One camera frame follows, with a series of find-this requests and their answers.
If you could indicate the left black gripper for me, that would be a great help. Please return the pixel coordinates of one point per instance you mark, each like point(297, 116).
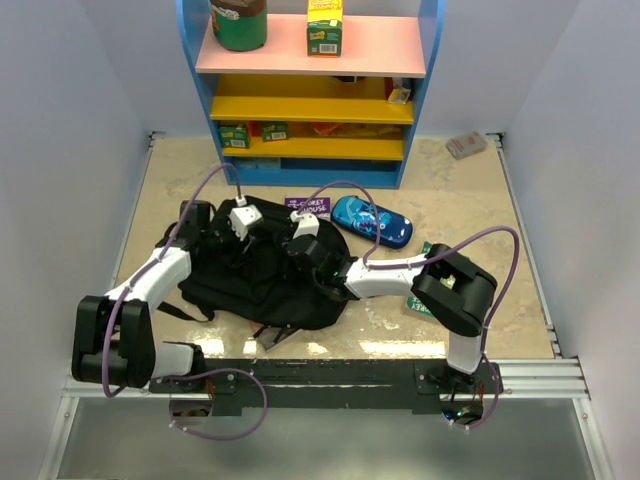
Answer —
point(240, 249)

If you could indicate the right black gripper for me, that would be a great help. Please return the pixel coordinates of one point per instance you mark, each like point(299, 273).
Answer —
point(285, 244)

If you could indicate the black backpack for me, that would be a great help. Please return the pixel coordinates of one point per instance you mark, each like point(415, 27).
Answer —
point(266, 289)

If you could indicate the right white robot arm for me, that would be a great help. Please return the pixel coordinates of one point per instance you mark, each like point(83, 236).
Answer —
point(454, 289)

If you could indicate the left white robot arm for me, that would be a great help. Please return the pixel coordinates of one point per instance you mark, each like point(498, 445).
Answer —
point(113, 339)

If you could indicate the blue shark pencil case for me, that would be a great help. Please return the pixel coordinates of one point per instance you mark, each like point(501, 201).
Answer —
point(358, 216)

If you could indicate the purple 52-storey treehouse book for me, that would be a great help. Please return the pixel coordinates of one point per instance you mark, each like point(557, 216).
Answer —
point(319, 206)

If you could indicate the dark tale two cities book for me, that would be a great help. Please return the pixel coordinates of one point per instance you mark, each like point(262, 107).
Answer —
point(270, 337)

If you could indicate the green 104-storey treehouse book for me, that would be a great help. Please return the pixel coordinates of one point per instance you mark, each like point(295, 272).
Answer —
point(413, 304)

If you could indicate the left small green box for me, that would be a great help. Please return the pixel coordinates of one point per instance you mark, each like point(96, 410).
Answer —
point(234, 136)

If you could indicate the small green box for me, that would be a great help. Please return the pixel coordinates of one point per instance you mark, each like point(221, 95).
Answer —
point(274, 131)
point(234, 136)

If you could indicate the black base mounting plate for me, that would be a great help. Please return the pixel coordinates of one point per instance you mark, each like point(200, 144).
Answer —
point(422, 386)

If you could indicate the right small green box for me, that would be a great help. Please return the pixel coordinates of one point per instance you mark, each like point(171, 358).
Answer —
point(274, 131)

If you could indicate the orange yellow snack packets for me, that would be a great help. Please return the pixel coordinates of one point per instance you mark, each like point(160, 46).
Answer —
point(354, 130)

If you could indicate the blue shelf unit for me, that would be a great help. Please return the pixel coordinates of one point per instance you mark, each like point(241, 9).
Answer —
point(281, 82)

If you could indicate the grey red packet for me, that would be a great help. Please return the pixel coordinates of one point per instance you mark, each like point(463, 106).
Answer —
point(466, 145)

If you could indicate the green cylindrical canister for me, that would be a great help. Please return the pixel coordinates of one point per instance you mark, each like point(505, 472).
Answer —
point(239, 25)

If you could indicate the yellow green carton box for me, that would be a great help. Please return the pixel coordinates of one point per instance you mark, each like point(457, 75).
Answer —
point(324, 28)

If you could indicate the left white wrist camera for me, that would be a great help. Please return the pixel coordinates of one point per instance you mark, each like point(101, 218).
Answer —
point(243, 217)

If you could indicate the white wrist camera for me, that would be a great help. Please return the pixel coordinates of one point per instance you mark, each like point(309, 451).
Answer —
point(306, 224)
point(243, 217)

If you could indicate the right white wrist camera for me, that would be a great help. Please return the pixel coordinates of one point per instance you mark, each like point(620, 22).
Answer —
point(306, 224)

